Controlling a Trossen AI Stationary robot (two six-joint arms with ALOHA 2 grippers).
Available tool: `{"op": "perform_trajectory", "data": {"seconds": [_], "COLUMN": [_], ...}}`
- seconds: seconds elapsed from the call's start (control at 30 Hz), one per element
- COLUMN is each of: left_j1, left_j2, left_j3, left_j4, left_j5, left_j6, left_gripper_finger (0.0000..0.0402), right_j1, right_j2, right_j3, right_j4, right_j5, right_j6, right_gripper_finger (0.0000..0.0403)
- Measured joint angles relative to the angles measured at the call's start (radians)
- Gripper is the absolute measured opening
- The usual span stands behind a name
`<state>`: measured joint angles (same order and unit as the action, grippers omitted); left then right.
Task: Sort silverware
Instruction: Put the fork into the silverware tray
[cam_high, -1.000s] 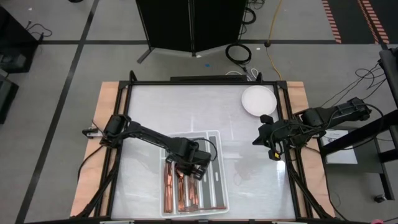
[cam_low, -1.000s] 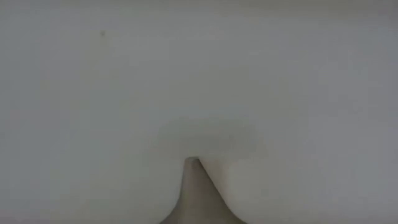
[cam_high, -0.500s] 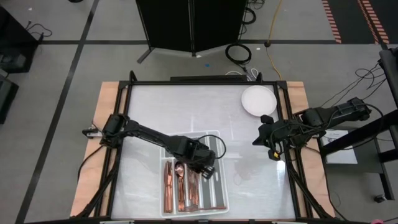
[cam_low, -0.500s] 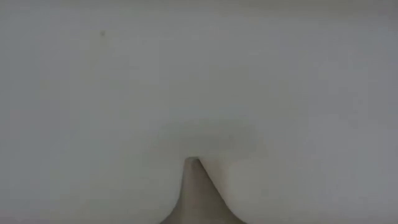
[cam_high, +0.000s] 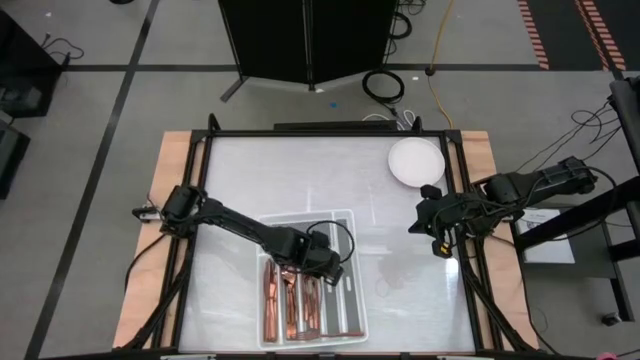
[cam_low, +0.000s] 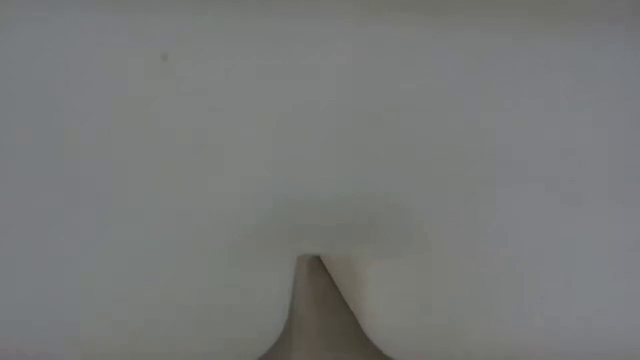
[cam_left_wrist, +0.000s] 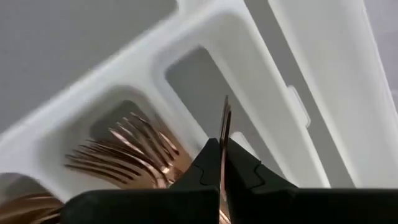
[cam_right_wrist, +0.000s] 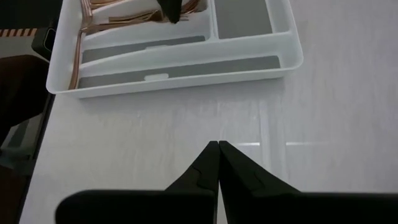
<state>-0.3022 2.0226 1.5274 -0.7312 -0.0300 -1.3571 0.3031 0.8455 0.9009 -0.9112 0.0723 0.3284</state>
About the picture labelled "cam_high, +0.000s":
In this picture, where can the black caster wheel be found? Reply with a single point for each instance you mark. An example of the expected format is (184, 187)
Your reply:
(611, 318)

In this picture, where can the black metal stand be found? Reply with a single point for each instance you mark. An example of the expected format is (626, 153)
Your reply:
(580, 215)

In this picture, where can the black equipment cart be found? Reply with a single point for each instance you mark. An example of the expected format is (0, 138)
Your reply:
(25, 50)

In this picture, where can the black room divider panel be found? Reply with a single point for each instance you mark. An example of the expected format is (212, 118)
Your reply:
(310, 40)

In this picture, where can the white table cover sheet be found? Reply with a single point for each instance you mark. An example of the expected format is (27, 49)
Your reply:
(235, 330)

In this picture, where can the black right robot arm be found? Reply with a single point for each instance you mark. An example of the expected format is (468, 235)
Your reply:
(535, 187)

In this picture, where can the pink round object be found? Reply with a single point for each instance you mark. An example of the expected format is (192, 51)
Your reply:
(607, 356)

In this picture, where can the black box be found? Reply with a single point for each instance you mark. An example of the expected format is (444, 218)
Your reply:
(10, 155)

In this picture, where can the black aluminium table frame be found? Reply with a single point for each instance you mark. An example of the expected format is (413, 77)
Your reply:
(250, 133)

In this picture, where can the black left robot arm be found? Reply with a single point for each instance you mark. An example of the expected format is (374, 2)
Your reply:
(235, 220)

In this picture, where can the white cutlery organizer tray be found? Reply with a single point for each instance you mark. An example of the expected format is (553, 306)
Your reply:
(360, 300)

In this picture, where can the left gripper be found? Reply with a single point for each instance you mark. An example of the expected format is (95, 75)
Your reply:
(317, 252)

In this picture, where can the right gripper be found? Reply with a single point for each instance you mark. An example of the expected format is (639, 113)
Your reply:
(445, 212)

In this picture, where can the white paper sheet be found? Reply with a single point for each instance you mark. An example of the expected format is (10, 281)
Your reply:
(545, 245)

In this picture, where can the white round plate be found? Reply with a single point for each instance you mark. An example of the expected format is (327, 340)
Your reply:
(416, 162)

